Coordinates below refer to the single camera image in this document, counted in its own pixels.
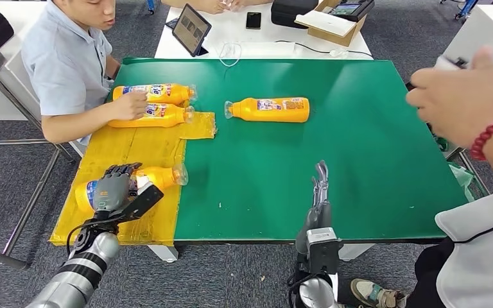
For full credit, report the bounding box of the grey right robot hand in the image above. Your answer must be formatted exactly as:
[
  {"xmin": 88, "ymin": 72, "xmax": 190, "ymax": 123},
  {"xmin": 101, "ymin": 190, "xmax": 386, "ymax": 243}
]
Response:
[{"xmin": 295, "ymin": 160, "xmax": 333, "ymax": 256}]

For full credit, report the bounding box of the black device with screen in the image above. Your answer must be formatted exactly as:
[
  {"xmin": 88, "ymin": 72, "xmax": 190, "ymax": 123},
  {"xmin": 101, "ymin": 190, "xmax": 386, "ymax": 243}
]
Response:
[{"xmin": 327, "ymin": 0, "xmax": 376, "ymax": 23}]

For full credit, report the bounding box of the yellow taped cardboard sheet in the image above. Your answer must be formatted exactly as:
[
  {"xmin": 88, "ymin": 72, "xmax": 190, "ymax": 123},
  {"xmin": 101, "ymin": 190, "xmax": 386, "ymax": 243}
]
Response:
[{"xmin": 49, "ymin": 99, "xmax": 218, "ymax": 248}]

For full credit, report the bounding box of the black cable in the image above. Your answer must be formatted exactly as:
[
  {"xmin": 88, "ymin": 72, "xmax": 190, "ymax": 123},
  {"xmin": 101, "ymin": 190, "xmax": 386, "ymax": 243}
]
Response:
[{"xmin": 275, "ymin": 39, "xmax": 374, "ymax": 59}]

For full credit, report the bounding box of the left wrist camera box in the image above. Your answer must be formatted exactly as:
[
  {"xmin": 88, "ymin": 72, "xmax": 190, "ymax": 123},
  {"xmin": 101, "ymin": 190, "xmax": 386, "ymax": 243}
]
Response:
[{"xmin": 116, "ymin": 176, "xmax": 165, "ymax": 224}]

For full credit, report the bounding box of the orange detergent bottle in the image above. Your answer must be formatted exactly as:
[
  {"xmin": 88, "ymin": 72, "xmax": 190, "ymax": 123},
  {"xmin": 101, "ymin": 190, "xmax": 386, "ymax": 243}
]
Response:
[
  {"xmin": 108, "ymin": 103, "xmax": 195, "ymax": 129},
  {"xmin": 224, "ymin": 97, "xmax": 310, "ymax": 124},
  {"xmin": 74, "ymin": 163, "xmax": 189, "ymax": 214},
  {"xmin": 112, "ymin": 83, "xmax": 198, "ymax": 107}
]

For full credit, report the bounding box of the black smartphone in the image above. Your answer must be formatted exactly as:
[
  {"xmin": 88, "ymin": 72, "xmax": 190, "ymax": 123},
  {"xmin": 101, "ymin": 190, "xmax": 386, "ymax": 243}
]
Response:
[{"xmin": 245, "ymin": 12, "xmax": 262, "ymax": 30}]

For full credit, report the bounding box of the white table with metal legs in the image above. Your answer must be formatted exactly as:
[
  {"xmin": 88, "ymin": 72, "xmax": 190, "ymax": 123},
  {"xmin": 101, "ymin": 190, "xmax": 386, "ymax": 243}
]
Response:
[{"xmin": 442, "ymin": 4, "xmax": 493, "ymax": 196}]

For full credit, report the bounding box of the person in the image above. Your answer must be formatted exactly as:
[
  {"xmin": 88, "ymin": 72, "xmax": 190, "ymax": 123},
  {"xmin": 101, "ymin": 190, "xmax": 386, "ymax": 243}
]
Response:
[
  {"xmin": 350, "ymin": 44, "xmax": 493, "ymax": 308},
  {"xmin": 20, "ymin": 0, "xmax": 150, "ymax": 146}
]

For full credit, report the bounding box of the white table leg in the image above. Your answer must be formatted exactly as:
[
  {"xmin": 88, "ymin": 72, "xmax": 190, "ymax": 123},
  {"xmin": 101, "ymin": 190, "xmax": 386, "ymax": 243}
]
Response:
[
  {"xmin": 148, "ymin": 245, "xmax": 179, "ymax": 264},
  {"xmin": 338, "ymin": 243, "xmax": 376, "ymax": 262}
]

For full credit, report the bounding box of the white cable loop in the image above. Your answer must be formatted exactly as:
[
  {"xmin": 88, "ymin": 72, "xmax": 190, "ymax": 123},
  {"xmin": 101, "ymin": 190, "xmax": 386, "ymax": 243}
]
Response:
[{"xmin": 218, "ymin": 41, "xmax": 243, "ymax": 68}]

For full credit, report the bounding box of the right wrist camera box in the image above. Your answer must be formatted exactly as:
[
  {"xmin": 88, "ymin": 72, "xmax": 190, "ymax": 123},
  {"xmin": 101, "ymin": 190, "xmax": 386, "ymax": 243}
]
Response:
[{"xmin": 305, "ymin": 227, "xmax": 344, "ymax": 275}]

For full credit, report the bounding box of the clear plastic bag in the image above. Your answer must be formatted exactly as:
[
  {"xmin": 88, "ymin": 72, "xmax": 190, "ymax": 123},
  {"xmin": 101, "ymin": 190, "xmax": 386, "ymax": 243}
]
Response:
[{"xmin": 447, "ymin": 161, "xmax": 485, "ymax": 203}]

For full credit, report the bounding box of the person's left hand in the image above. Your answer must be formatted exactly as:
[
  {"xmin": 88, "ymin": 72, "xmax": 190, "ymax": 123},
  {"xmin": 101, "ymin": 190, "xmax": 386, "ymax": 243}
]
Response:
[{"xmin": 406, "ymin": 46, "xmax": 493, "ymax": 148}]

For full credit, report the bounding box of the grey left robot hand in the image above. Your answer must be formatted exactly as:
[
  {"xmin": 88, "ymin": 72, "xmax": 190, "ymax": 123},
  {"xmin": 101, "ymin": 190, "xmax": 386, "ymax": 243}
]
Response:
[{"xmin": 92, "ymin": 162, "xmax": 143, "ymax": 214}]

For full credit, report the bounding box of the black zip case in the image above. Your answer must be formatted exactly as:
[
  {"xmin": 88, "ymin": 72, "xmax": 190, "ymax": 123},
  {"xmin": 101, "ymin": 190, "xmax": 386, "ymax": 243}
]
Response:
[{"xmin": 270, "ymin": 0, "xmax": 320, "ymax": 30}]

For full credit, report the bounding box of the white flat box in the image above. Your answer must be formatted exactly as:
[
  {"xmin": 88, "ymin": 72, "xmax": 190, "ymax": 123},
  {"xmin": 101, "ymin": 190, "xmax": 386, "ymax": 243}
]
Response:
[{"xmin": 231, "ymin": 41, "xmax": 296, "ymax": 60}]

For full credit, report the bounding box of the blue metal frame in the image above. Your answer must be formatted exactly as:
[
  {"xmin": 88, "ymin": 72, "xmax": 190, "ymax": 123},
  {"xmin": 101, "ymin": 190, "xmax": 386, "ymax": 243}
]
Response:
[{"xmin": 440, "ymin": 0, "xmax": 479, "ymax": 20}]

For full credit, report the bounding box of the person's right hand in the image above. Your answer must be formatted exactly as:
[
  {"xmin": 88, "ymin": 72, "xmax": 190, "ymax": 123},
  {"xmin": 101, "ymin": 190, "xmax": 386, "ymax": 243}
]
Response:
[{"xmin": 114, "ymin": 90, "xmax": 149, "ymax": 122}]

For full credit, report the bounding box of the green table mat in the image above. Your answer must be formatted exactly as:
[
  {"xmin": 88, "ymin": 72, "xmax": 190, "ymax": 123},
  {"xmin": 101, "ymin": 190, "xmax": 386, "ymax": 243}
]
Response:
[{"xmin": 114, "ymin": 58, "xmax": 469, "ymax": 243}]

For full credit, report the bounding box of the brown cardboard box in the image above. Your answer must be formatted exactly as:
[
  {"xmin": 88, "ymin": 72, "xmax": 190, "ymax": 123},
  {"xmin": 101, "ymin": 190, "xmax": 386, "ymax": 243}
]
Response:
[{"xmin": 306, "ymin": 0, "xmax": 367, "ymax": 47}]

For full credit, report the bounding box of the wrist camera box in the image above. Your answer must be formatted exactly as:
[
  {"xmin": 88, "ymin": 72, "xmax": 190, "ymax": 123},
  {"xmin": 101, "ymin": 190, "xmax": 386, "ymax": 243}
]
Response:
[
  {"xmin": 305, "ymin": 227, "xmax": 344, "ymax": 275},
  {"xmin": 116, "ymin": 176, "xmax": 165, "ymax": 224}
]

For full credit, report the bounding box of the black tablet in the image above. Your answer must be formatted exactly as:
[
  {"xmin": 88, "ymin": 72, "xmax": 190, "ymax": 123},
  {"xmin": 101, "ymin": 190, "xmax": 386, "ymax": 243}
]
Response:
[{"xmin": 171, "ymin": 3, "xmax": 212, "ymax": 57}]

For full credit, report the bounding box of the white flat board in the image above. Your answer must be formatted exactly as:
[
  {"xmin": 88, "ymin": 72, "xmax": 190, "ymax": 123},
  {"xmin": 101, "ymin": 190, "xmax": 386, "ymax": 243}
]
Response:
[{"xmin": 294, "ymin": 10, "xmax": 357, "ymax": 39}]

